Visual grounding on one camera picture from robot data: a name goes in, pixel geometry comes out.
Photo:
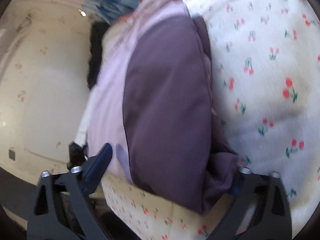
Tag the lilac and purple jacket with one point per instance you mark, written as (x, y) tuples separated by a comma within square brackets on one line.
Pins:
[(154, 105)]

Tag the black garment pile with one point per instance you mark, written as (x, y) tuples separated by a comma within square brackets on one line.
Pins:
[(98, 30)]

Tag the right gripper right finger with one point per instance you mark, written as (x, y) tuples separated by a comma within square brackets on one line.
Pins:
[(260, 209)]

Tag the white cherry print bed quilt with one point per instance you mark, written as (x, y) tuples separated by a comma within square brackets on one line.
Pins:
[(266, 84)]

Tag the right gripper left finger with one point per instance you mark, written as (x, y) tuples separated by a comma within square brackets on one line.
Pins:
[(62, 209)]

